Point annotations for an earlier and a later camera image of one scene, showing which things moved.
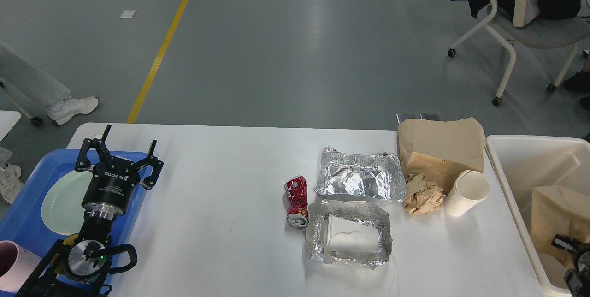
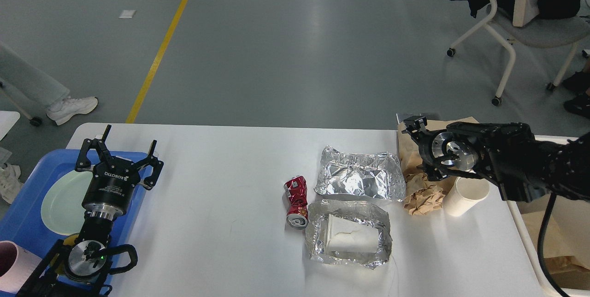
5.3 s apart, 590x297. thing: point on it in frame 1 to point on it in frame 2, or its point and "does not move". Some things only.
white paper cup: [470, 188] does not move
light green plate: [61, 208] does not move
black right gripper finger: [569, 244] to [422, 118]
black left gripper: [109, 193] does not move
